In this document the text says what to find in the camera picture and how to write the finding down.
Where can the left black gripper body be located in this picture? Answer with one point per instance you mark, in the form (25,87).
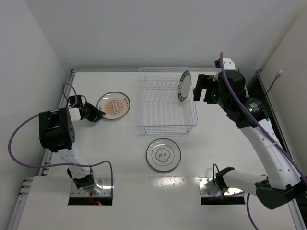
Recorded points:
(88,111)

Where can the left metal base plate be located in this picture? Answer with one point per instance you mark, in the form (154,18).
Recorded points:
(102,189)

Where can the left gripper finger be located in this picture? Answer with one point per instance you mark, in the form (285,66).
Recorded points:
(93,110)
(98,116)

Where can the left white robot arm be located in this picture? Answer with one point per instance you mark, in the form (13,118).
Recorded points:
(56,133)

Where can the green rimmed plate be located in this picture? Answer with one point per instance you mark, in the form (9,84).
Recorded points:
(184,86)

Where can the black wall cable white plug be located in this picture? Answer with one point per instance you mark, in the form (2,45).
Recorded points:
(277,75)

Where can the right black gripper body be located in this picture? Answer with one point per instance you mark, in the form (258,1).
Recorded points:
(204,84)

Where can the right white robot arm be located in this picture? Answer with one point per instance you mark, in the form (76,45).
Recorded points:
(283,180)

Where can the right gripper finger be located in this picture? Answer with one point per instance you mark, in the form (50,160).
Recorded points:
(197,92)
(208,96)

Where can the orange sunburst plate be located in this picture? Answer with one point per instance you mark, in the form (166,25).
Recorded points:
(114,104)

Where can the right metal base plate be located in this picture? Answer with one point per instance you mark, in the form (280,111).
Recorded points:
(209,190)

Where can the white plate dark rim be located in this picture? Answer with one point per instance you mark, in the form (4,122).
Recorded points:
(163,155)

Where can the metal base plate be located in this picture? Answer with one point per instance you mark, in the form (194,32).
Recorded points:
(209,190)
(102,189)

